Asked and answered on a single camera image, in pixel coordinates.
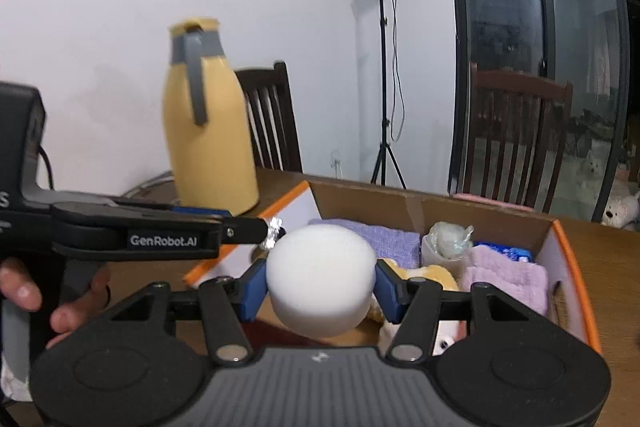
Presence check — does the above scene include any dark wooden chair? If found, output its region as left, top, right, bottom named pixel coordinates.
left=462, top=63, right=575, bottom=212
left=234, top=62, right=304, bottom=174

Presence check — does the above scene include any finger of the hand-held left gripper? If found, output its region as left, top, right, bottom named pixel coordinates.
left=117, top=201, right=235, bottom=221
left=220, top=215, right=271, bottom=244

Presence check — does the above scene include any sliding glass door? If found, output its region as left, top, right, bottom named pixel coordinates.
left=442, top=0, right=640, bottom=224

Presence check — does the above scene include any pink seat cushion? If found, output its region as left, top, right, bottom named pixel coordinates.
left=452, top=192, right=537, bottom=208

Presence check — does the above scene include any white plush bear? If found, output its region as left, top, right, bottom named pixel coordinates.
left=600, top=191, right=640, bottom=230

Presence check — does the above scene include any plastic wrapped white item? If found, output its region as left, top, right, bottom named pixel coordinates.
left=421, top=222, right=475, bottom=275

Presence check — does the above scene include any silver foil ball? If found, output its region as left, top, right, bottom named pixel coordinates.
left=260, top=216, right=286, bottom=252

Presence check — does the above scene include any periwinkle knit cloth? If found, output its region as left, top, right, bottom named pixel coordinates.
left=307, top=218, right=422, bottom=269

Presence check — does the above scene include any orange cardboard box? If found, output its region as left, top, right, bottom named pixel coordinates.
left=182, top=179, right=603, bottom=354

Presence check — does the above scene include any small blue packet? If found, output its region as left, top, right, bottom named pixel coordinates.
left=472, top=241, right=533, bottom=263

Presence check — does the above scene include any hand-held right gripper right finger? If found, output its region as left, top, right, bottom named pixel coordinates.
left=374, top=258, right=534, bottom=362

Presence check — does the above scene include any light purple knit cloth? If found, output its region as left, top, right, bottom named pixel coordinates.
left=459, top=246, right=550, bottom=318

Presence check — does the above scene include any person's left hand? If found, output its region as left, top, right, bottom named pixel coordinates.
left=0, top=257, right=112, bottom=350

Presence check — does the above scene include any white foam cylinder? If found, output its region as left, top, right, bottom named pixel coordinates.
left=266, top=223, right=377, bottom=340

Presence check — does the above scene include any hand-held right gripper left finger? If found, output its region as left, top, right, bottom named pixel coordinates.
left=107, top=259, right=271, bottom=365

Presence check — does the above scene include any yellow thermos jug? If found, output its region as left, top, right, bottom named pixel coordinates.
left=162, top=18, right=261, bottom=217

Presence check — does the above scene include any yellow and white plush toy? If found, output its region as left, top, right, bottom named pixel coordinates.
left=367, top=257, right=463, bottom=356

